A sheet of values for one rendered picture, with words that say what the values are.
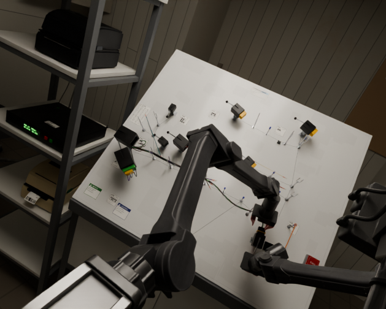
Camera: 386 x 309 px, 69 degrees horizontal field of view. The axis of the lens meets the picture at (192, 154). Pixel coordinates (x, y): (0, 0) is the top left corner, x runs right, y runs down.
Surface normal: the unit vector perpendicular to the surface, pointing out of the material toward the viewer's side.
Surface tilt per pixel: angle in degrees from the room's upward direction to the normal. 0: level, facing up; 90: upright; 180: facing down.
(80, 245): 90
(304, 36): 90
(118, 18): 90
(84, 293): 0
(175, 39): 90
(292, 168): 48
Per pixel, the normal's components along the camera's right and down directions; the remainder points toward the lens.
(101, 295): 0.35, -0.84
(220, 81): -0.02, -0.35
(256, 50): -0.44, 0.24
